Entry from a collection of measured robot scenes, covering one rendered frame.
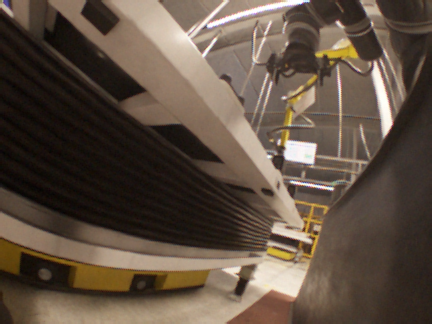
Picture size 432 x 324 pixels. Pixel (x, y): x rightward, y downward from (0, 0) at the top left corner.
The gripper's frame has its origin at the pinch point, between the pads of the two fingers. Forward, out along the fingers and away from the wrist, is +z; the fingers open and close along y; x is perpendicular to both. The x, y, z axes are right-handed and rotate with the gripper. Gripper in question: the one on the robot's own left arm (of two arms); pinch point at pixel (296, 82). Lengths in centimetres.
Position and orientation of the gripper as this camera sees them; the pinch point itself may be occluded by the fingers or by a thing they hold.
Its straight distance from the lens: 39.2
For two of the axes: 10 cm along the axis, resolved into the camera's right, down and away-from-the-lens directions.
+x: 4.0, 4.2, 8.1
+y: 8.5, 1.7, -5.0
